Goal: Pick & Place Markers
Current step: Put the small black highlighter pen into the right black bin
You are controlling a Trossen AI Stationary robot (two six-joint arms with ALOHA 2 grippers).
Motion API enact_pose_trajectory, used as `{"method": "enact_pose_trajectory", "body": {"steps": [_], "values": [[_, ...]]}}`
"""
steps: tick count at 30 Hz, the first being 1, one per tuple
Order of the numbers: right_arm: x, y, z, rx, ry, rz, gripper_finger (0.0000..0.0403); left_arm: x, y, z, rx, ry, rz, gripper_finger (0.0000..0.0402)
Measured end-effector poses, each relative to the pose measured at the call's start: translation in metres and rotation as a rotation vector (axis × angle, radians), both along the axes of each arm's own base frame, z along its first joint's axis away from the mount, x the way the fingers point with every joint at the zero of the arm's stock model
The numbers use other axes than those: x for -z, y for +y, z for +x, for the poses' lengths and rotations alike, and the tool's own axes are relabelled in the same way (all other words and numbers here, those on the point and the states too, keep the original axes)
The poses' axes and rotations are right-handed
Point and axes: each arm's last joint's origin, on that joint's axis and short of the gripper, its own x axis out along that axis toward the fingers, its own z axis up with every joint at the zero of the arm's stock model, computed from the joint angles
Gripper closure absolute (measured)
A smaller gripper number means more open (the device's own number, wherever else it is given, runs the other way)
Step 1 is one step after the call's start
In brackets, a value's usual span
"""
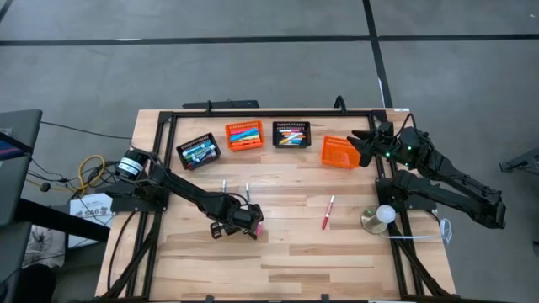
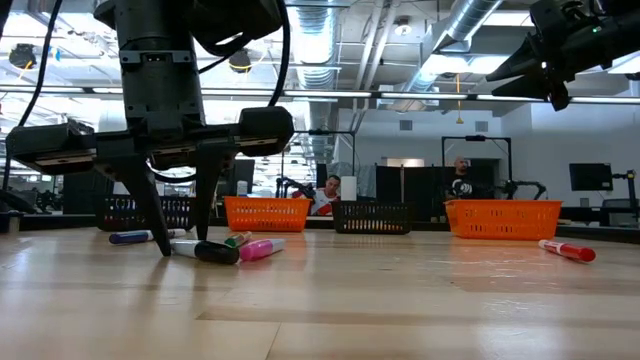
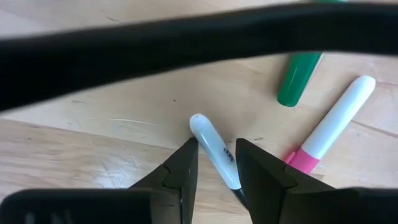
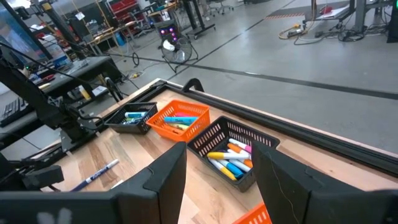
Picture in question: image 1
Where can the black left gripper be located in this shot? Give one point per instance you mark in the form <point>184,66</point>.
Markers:
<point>233,214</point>

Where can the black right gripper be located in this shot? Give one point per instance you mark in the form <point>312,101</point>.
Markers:
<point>400,147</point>

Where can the pink cap thin white marker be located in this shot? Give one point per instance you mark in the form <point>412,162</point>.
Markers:
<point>295,131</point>
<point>259,230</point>

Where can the blue cap thin white marker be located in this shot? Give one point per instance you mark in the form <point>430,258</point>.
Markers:
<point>298,142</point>

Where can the orange cap thin white marker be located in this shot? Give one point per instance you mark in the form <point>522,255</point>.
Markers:
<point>286,135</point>

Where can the yellow cap thin white marker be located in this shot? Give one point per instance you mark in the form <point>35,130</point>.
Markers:
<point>285,141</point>

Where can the orange Sharpie highlighter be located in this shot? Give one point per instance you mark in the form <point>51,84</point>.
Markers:
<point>248,144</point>

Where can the blue Expo whiteboard marker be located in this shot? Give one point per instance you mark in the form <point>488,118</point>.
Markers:
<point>205,160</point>

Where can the blue Sharpie highlighter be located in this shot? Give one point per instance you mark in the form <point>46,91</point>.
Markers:
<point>247,138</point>
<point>245,134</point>

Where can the pink Expo whiteboard marker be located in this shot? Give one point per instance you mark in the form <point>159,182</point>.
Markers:
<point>193,163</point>

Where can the dark green Expo whiteboard marker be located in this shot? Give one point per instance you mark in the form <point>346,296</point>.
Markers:
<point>201,155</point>

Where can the light green Expo whiteboard marker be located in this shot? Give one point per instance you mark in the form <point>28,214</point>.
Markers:
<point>205,151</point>

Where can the teal Expo whiteboard marker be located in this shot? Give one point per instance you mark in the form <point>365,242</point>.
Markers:
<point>198,147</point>

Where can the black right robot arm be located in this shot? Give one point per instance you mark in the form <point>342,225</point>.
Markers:
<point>463,198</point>

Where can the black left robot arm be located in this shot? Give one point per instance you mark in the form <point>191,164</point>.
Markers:
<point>185,189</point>

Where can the orange plastic lattice basket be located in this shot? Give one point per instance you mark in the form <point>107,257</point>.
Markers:
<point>339,149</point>
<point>229,145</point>

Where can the green cap thin white marker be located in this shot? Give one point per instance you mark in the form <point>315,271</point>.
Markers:
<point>247,191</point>

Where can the black clamp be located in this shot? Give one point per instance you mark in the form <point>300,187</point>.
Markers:
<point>339,103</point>

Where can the navy cap thin white marker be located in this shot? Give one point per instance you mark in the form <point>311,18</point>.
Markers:
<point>224,185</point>

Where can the red cap thin white marker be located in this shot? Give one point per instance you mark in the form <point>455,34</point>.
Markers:
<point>328,211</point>

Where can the white globe lamp brass base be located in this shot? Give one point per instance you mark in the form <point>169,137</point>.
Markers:
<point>385,214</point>

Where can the black plastic lattice basket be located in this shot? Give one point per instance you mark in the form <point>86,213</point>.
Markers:
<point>275,143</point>
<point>182,153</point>

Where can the black flat bar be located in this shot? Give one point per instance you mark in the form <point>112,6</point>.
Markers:
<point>227,104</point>

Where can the grey stand leg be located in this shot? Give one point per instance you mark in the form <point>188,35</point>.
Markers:
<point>522,162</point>

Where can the black diagonal stand leg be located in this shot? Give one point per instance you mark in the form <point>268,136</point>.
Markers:
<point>63,221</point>

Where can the white printed bag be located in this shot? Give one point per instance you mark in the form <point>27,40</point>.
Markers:
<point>44,252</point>

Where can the dark grey side desk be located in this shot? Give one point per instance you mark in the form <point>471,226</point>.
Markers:
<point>21,126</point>

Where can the laptop with blue screen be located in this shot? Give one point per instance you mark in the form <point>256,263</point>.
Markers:
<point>10,148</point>

